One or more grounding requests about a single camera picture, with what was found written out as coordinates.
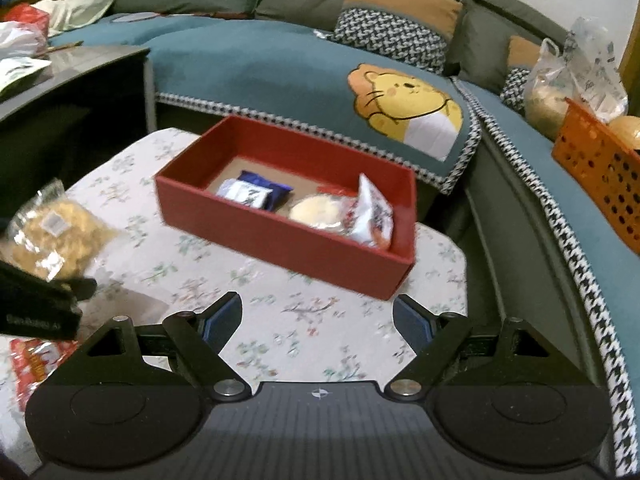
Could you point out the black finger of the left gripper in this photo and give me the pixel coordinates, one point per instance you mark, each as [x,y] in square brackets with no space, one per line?
[21,289]

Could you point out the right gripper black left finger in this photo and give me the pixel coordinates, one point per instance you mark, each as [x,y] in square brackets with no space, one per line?
[199,338]

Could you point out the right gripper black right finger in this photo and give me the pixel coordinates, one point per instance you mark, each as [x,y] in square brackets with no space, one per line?
[435,339]

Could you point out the red Trolli gummy bag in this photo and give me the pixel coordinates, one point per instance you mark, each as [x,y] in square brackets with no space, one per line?
[33,361]

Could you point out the clear bag of yellow crackers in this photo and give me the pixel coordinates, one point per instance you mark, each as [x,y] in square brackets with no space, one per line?
[53,237]

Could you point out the white gluten strip snack bag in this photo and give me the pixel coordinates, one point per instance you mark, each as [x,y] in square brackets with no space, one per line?
[372,220]

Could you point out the blue foil snack packet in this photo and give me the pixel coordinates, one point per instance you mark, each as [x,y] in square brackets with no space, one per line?
[278,192]

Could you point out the white Kaprons wafer packet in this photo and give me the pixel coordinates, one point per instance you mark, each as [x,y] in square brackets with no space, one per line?
[243,193]

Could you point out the round white cake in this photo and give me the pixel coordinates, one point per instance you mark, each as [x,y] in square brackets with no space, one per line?
[324,212]

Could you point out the floral tablecloth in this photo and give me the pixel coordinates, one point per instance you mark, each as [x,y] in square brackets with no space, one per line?
[293,329]

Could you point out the dark green sofa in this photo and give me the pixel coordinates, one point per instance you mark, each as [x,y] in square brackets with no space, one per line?
[401,108]

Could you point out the red cardboard box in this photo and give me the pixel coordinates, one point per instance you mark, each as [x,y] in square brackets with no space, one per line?
[186,189]

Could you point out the dark side table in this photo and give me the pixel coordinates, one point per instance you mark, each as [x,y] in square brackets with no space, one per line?
[86,107]

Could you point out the orange plastic basket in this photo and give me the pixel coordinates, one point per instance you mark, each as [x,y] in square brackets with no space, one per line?
[604,167]

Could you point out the white plastic bag on table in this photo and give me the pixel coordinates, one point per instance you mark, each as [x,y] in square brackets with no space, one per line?
[24,41]

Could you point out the teal sofa cover with lion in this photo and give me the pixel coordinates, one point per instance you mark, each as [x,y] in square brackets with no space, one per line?
[536,244]

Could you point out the clear plastic bag with food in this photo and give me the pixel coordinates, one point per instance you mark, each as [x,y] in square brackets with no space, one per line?
[583,70]

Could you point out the houndstooth throw pillow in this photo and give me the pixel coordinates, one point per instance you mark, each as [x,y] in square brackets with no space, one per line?
[415,32]

